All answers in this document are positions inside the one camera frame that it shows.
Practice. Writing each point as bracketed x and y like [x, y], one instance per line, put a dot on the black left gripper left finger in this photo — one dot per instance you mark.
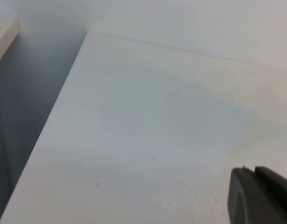
[249, 202]

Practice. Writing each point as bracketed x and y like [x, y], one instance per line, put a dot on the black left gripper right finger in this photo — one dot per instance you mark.
[275, 184]

